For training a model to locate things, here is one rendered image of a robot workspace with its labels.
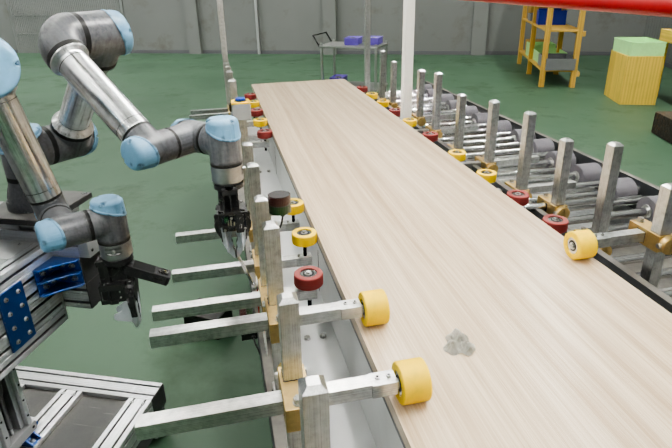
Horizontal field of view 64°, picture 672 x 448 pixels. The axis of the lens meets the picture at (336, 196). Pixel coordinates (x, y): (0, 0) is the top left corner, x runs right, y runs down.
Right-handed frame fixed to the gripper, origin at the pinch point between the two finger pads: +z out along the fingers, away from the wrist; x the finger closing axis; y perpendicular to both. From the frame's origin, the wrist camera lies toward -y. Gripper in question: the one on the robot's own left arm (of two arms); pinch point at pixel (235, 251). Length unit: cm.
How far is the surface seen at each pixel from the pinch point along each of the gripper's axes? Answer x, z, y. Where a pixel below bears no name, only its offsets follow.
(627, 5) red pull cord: 14, -63, 106
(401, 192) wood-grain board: 63, 11, -51
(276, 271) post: 8.2, -5.0, 21.4
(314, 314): 15.6, 5.0, 25.1
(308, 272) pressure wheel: 18.7, 9.5, -0.8
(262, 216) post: 7.7, -7.3, -3.6
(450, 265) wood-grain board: 58, 11, 4
